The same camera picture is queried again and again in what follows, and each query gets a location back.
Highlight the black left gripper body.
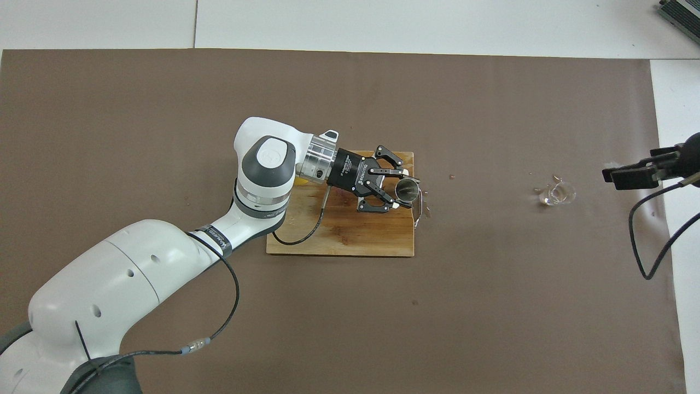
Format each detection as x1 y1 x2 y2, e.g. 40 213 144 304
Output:
327 147 384 199

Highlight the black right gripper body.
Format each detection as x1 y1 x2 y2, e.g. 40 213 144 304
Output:
677 131 700 189

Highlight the steel double jigger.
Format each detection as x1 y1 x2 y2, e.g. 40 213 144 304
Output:
394 176 422 208

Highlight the small clear glass cup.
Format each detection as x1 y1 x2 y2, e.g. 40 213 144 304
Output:
539 181 578 206

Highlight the wooden cutting board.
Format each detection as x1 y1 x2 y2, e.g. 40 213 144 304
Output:
266 150 415 258

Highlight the grey ribbed device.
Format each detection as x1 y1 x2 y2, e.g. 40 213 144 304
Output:
658 0 700 31

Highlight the brown paper table mat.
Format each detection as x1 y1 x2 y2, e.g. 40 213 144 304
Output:
0 48 687 394

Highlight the cutting board cord loop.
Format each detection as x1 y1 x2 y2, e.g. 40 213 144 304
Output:
413 189 433 229

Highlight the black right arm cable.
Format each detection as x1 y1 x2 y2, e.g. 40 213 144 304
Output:
628 171 700 281

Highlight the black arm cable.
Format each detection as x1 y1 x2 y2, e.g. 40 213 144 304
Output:
628 171 700 281
60 186 331 394

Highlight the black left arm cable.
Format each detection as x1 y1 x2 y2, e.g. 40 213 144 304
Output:
60 186 331 394

